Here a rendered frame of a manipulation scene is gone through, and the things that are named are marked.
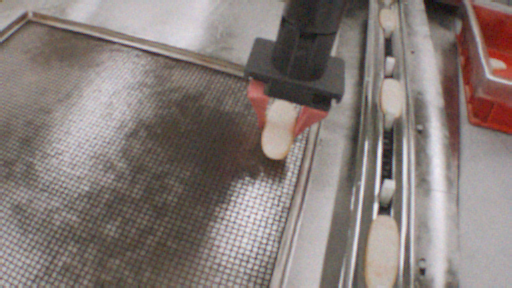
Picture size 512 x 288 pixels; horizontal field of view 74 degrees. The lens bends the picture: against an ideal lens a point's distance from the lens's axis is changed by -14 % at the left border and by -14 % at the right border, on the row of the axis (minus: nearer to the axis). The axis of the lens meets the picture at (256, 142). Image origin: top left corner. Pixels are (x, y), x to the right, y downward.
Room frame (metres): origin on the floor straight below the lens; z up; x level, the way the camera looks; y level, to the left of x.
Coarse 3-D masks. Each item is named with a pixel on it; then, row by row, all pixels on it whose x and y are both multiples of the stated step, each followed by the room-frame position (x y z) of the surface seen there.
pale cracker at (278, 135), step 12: (276, 108) 0.37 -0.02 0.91; (288, 108) 0.38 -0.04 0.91; (276, 120) 0.35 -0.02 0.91; (288, 120) 0.35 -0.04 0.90; (264, 132) 0.33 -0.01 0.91; (276, 132) 0.33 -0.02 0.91; (288, 132) 0.33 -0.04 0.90; (264, 144) 0.31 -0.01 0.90; (276, 144) 0.31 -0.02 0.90; (288, 144) 0.32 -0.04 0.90; (276, 156) 0.30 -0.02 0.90
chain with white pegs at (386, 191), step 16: (384, 0) 0.82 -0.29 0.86; (384, 32) 0.69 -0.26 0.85; (384, 48) 0.64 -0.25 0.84; (384, 64) 0.58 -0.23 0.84; (384, 128) 0.41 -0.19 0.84; (384, 144) 0.38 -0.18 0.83; (384, 160) 0.35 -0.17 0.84; (384, 176) 0.32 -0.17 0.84; (384, 192) 0.28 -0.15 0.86; (384, 208) 0.27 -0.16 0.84
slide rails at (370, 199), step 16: (400, 32) 0.69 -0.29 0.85; (400, 48) 0.63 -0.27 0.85; (400, 64) 0.57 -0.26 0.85; (400, 80) 0.52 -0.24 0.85; (368, 128) 0.40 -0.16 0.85; (400, 128) 0.40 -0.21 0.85; (368, 144) 0.37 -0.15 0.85; (400, 144) 0.37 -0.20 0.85; (368, 160) 0.34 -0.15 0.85; (400, 160) 0.34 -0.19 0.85; (368, 176) 0.31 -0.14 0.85; (400, 176) 0.31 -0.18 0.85; (368, 192) 0.29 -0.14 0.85; (400, 192) 0.28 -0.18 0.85; (368, 208) 0.26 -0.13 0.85; (400, 208) 0.26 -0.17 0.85; (368, 224) 0.24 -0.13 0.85; (400, 224) 0.24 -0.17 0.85; (400, 240) 0.22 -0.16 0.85; (400, 256) 0.20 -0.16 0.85; (400, 272) 0.18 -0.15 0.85
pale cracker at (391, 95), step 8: (384, 80) 0.51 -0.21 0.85; (392, 80) 0.51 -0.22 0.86; (384, 88) 0.49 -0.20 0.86; (392, 88) 0.48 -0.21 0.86; (400, 88) 0.49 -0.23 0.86; (384, 96) 0.46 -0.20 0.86; (392, 96) 0.46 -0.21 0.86; (400, 96) 0.46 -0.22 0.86; (384, 104) 0.45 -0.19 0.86; (392, 104) 0.44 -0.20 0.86; (400, 104) 0.45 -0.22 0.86; (384, 112) 0.43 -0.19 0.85; (400, 112) 0.43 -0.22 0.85
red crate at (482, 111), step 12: (456, 36) 0.73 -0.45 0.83; (468, 60) 0.59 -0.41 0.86; (504, 60) 0.66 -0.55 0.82; (468, 72) 0.56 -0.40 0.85; (504, 72) 0.61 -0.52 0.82; (468, 84) 0.54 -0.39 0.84; (468, 96) 0.50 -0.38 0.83; (468, 108) 0.47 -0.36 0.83; (480, 108) 0.45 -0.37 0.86; (492, 108) 0.43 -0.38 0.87; (504, 108) 0.43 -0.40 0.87; (468, 120) 0.45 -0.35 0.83; (480, 120) 0.44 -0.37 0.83; (492, 120) 0.44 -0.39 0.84; (504, 120) 0.43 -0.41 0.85; (504, 132) 0.43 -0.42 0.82
